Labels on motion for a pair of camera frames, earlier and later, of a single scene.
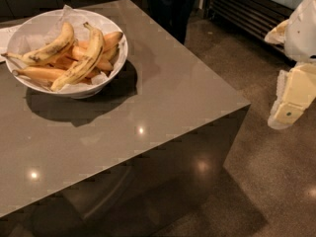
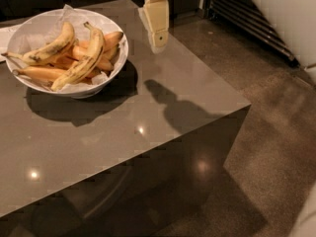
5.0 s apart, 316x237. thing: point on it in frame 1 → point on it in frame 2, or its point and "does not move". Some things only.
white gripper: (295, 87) → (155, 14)
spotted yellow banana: (47, 50) does not move
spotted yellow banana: (85, 65) does not move
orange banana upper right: (108, 41) does not move
